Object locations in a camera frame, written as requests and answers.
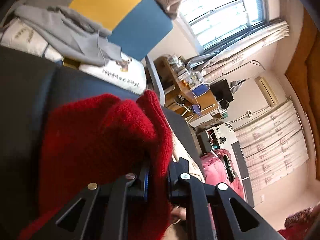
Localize grey bed headboard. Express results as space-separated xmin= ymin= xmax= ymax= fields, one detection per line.
xmin=231 ymin=141 xmax=255 ymax=208

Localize grey yellow blue armchair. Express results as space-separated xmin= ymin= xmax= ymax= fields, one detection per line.
xmin=25 ymin=0 xmax=174 ymax=105

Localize metal pole stand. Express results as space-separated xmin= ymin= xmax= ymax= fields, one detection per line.
xmin=210 ymin=60 xmax=269 ymax=85

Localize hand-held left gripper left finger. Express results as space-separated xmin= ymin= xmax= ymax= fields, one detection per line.
xmin=32 ymin=160 xmax=152 ymax=240

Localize white patterned cushion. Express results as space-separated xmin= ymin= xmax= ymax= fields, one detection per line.
xmin=0 ymin=20 xmax=63 ymax=60

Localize wide beige patterned curtain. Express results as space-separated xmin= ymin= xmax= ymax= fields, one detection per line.
xmin=235 ymin=100 xmax=309 ymax=193

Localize reddish fuzzy cloth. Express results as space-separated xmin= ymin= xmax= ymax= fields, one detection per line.
xmin=279 ymin=206 xmax=317 ymax=240

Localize window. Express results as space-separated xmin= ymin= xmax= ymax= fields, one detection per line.
xmin=179 ymin=0 xmax=269 ymax=55

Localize pink bedding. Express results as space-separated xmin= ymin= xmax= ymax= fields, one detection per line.
xmin=200 ymin=149 xmax=245 ymax=200

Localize red knit sweater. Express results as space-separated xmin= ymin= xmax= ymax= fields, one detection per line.
xmin=17 ymin=90 xmax=175 ymax=240

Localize white cabinet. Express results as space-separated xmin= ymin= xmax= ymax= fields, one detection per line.
xmin=190 ymin=115 xmax=213 ymax=128

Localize beige air conditioner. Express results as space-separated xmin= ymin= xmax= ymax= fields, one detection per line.
xmin=255 ymin=76 xmax=279 ymax=107

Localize wooden computer desk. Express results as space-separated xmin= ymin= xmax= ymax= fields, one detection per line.
xmin=197 ymin=90 xmax=223 ymax=120

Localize wooden wardrobe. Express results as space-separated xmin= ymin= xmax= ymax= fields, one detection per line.
xmin=285 ymin=7 xmax=320 ymax=170

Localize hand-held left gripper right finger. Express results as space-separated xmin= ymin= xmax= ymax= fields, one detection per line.
xmin=167 ymin=157 xmax=285 ymax=240

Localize white printed cushion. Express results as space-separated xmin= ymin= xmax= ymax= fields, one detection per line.
xmin=77 ymin=52 xmax=148 ymax=95

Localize blue folding chair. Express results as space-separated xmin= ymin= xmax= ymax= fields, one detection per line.
xmin=184 ymin=82 xmax=213 ymax=120

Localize black strap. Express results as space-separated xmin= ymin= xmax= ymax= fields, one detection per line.
xmin=224 ymin=155 xmax=238 ymax=182

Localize white nightstand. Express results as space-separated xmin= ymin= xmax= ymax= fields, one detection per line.
xmin=205 ymin=121 xmax=237 ymax=153

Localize grey garment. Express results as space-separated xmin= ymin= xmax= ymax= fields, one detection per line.
xmin=14 ymin=4 xmax=123 ymax=67

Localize beige garment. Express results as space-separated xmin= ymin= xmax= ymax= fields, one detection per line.
xmin=165 ymin=130 xmax=207 ymax=240

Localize black monitor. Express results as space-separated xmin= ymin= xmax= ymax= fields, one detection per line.
xmin=211 ymin=79 xmax=234 ymax=103

